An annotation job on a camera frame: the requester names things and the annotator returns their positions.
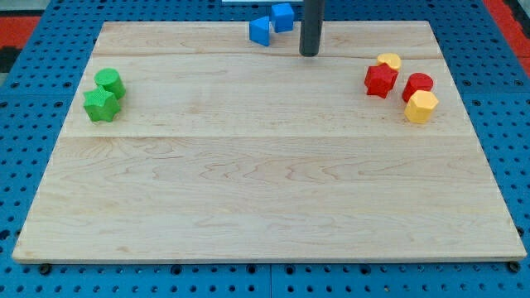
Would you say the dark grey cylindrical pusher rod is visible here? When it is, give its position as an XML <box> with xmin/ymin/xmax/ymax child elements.
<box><xmin>299</xmin><ymin>0</ymin><xmax>325</xmax><ymax>57</ymax></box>

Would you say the blue triangle block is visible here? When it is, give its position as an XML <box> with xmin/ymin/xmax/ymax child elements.
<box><xmin>248</xmin><ymin>17</ymin><xmax>270</xmax><ymax>46</ymax></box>

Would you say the light wooden board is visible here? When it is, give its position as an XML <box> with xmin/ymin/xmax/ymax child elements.
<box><xmin>12</xmin><ymin>21</ymin><xmax>527</xmax><ymax>264</ymax></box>

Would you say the blue cube block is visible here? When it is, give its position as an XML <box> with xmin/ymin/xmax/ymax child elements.
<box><xmin>271</xmin><ymin>3</ymin><xmax>294</xmax><ymax>33</ymax></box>

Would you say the red star block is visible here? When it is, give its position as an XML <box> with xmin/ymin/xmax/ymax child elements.
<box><xmin>364</xmin><ymin>63</ymin><xmax>398</xmax><ymax>99</ymax></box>

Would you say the yellow heart block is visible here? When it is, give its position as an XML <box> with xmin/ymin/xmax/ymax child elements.
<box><xmin>377</xmin><ymin>52</ymin><xmax>402</xmax><ymax>71</ymax></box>

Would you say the red cylinder block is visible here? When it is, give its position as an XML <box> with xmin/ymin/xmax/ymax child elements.
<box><xmin>402</xmin><ymin>73</ymin><xmax>434</xmax><ymax>103</ymax></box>

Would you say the yellow hexagon block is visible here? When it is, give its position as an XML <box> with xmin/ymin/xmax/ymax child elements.
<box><xmin>404</xmin><ymin>90</ymin><xmax>439</xmax><ymax>124</ymax></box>

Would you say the green cylinder block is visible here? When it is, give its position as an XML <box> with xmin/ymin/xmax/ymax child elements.
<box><xmin>94</xmin><ymin>68</ymin><xmax>126</xmax><ymax>99</ymax></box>

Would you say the green star block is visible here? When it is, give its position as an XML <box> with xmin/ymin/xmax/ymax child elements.
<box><xmin>83</xmin><ymin>86</ymin><xmax>121</xmax><ymax>122</ymax></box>

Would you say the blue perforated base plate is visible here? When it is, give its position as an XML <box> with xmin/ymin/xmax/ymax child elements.
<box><xmin>1</xmin><ymin>0</ymin><xmax>529</xmax><ymax>297</ymax></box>

